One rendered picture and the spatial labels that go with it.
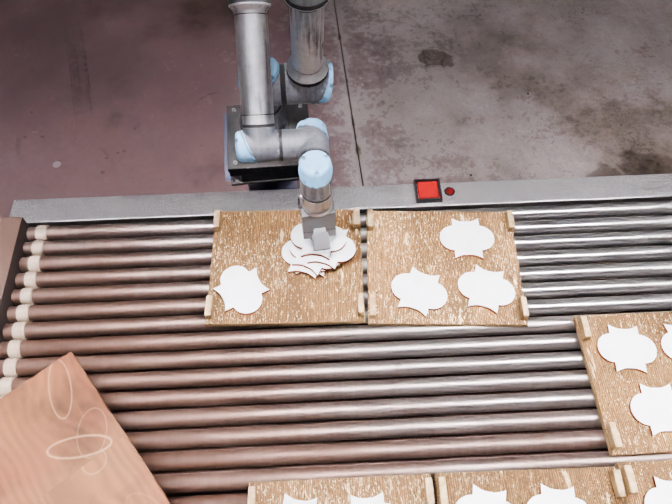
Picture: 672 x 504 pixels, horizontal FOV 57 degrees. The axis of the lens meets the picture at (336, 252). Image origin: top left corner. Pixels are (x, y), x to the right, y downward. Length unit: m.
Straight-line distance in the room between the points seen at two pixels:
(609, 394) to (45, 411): 1.30
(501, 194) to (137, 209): 1.06
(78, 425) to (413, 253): 0.92
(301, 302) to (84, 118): 2.15
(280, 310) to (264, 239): 0.22
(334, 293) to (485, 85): 2.11
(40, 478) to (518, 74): 2.98
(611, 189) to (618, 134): 1.50
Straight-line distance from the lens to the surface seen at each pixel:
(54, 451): 1.50
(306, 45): 1.64
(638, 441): 1.64
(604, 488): 1.58
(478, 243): 1.72
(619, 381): 1.67
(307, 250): 1.62
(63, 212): 1.94
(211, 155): 3.15
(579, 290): 1.77
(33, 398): 1.56
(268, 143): 1.45
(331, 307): 1.60
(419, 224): 1.74
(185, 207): 1.84
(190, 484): 1.52
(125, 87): 3.58
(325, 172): 1.37
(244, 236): 1.72
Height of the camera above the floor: 2.38
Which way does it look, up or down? 59 degrees down
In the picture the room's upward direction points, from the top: straight up
